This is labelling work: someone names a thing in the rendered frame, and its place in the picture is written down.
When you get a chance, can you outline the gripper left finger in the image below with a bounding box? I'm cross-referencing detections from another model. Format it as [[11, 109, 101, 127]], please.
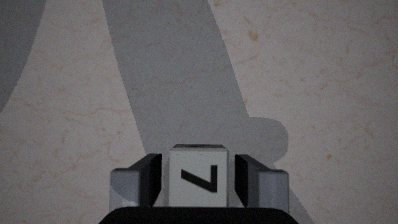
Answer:
[[109, 153, 162, 213]]

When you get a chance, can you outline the grey number cube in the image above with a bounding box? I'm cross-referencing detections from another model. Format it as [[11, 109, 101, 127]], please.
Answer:
[[169, 144, 229, 207]]

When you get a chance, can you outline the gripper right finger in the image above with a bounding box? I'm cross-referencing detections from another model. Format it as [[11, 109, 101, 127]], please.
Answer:
[[235, 154, 289, 214]]

